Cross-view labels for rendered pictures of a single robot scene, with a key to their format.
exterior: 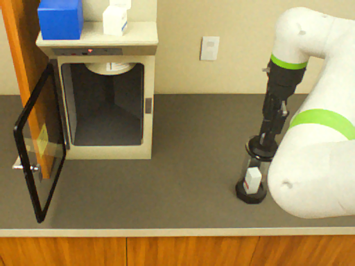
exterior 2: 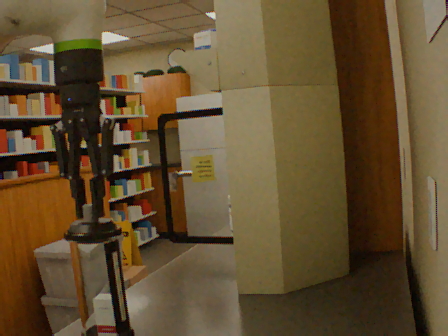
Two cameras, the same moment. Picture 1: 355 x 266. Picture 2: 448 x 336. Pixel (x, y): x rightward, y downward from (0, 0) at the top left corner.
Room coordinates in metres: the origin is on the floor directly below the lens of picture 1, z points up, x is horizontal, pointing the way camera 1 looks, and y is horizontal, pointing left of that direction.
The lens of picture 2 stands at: (1.35, -1.17, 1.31)
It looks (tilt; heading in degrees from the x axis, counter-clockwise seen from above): 3 degrees down; 108
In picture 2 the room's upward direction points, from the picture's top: 5 degrees counter-clockwise
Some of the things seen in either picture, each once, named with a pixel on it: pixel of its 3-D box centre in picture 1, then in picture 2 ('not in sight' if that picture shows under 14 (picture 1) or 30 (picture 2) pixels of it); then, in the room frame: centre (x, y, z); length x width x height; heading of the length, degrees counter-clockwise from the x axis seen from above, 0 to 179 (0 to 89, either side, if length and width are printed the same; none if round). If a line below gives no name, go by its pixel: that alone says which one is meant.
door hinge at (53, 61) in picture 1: (60, 109); not in sight; (1.00, 0.24, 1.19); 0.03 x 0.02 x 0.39; 90
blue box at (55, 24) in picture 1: (62, 16); not in sight; (0.95, 0.19, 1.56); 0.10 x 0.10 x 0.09; 0
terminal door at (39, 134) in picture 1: (44, 144); (206, 177); (0.84, 0.27, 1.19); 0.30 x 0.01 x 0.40; 172
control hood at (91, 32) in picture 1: (99, 46); (216, 77); (0.95, 0.09, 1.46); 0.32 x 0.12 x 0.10; 90
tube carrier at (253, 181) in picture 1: (256, 169); (100, 285); (0.85, -0.40, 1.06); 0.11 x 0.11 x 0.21
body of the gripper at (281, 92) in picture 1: (279, 91); (81, 110); (0.85, -0.40, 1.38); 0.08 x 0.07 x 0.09; 1
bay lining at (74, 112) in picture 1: (106, 85); not in sight; (1.13, 0.10, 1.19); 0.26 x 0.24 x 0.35; 90
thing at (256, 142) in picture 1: (264, 143); (91, 222); (0.85, -0.40, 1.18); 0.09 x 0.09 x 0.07
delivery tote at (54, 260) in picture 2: not in sight; (82, 264); (-0.67, 1.75, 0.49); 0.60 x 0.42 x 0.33; 90
